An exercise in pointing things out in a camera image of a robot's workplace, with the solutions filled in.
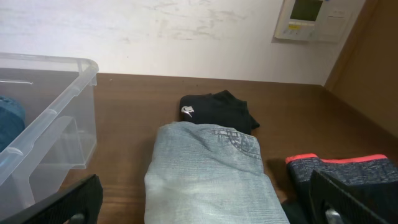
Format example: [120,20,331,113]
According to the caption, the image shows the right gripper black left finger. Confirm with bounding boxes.
[1,175,103,224]

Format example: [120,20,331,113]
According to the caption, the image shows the clear plastic storage container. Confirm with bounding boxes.
[1,53,99,219]

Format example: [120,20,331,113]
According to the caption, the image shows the black folded shirt white logo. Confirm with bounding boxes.
[179,90,260,135]

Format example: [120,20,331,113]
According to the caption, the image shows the light blue folded jeans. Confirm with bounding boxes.
[144,122,288,223]

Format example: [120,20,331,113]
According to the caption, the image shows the black shorts red waistband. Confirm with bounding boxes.
[282,154,397,223]

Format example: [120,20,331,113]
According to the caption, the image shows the white wall control panel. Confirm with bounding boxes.
[274,0,365,43]

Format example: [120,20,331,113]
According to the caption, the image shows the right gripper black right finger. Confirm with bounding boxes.
[309,170,391,224]

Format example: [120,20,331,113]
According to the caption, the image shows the dark blue jeans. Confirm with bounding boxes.
[0,95,25,152]

